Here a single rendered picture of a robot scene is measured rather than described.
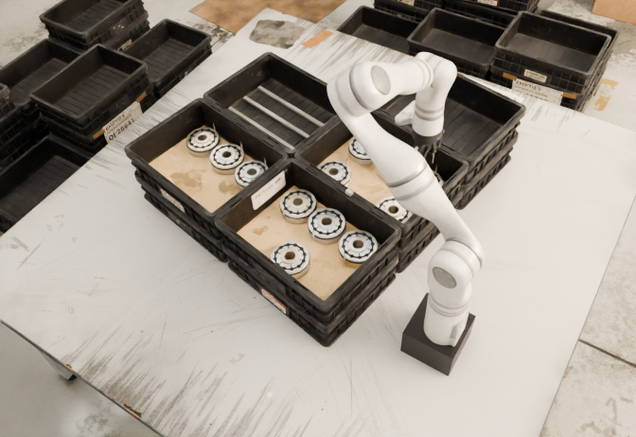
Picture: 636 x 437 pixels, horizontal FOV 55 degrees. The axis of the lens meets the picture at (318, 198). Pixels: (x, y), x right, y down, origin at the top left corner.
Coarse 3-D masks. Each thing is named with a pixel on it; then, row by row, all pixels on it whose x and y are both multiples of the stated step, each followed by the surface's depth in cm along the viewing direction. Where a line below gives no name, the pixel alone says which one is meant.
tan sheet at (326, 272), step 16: (272, 208) 174; (320, 208) 173; (256, 224) 170; (272, 224) 170; (288, 224) 170; (304, 224) 170; (256, 240) 167; (272, 240) 167; (288, 240) 166; (304, 240) 166; (320, 256) 163; (336, 256) 162; (320, 272) 159; (336, 272) 159; (352, 272) 159; (320, 288) 156; (336, 288) 156
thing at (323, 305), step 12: (276, 168) 170; (264, 180) 168; (324, 180) 167; (252, 192) 165; (360, 204) 160; (216, 216) 160; (372, 216) 159; (228, 228) 157; (396, 228) 155; (240, 240) 155; (396, 240) 154; (252, 252) 153; (384, 252) 152; (264, 264) 152; (276, 264) 150; (372, 264) 150; (288, 276) 147; (360, 276) 148; (300, 288) 145; (348, 288) 146; (312, 300) 143; (324, 300) 143; (336, 300) 144
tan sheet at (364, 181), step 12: (348, 144) 189; (336, 156) 186; (348, 156) 186; (360, 168) 182; (372, 168) 182; (360, 180) 179; (372, 180) 179; (360, 192) 176; (372, 192) 176; (384, 192) 176
